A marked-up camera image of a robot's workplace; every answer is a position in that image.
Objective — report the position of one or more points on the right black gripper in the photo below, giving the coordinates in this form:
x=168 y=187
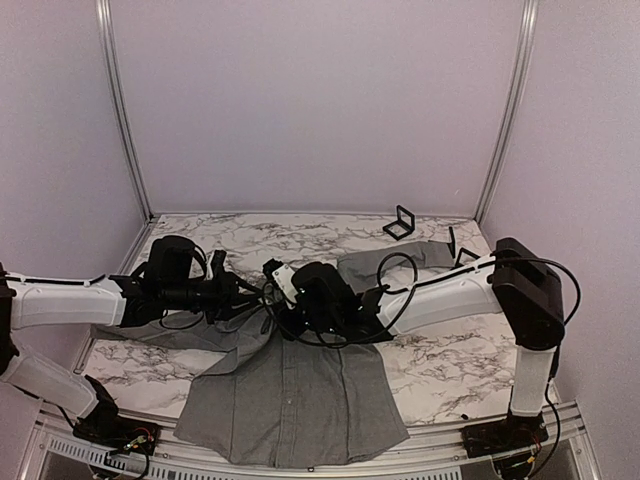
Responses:
x=297 y=330

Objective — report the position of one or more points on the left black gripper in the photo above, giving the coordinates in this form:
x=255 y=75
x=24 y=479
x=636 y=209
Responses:
x=227 y=296

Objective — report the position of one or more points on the grey button-up shirt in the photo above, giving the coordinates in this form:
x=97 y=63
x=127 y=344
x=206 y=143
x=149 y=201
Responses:
x=277 y=402

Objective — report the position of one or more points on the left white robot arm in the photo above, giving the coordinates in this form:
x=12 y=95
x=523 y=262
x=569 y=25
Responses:
x=177 y=276

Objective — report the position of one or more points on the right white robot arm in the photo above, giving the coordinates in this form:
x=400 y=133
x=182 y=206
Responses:
x=375 y=295

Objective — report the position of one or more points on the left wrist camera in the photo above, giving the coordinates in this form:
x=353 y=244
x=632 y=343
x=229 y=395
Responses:
x=215 y=264

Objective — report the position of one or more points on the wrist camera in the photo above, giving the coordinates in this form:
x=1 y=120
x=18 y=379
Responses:
x=215 y=264
x=282 y=275

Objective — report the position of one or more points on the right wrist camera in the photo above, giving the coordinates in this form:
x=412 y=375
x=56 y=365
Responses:
x=282 y=275

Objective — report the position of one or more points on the black display frame back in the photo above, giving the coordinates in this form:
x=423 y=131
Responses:
x=403 y=225

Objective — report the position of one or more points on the black display frame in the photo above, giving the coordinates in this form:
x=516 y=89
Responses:
x=403 y=225
x=465 y=256
x=452 y=242

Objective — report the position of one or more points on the black display frame front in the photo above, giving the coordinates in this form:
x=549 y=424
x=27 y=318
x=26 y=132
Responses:
x=465 y=256

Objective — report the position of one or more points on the black display frame middle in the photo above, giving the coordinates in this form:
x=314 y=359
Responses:
x=452 y=242

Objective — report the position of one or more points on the front aluminium rail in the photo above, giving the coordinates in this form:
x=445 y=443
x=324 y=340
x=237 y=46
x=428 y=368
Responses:
x=552 y=444

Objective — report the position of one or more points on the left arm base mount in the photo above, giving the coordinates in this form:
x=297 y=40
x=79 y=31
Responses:
x=105 y=426

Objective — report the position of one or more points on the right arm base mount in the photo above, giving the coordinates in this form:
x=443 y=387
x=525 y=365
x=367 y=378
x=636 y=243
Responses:
x=514 y=432

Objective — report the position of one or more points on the left aluminium frame post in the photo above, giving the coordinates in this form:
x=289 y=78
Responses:
x=108 y=42

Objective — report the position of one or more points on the aluminium frame post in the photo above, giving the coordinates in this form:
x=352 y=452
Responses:
x=515 y=94
x=108 y=42

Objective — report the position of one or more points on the right aluminium frame post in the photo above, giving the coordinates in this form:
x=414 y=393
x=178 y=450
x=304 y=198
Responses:
x=515 y=94

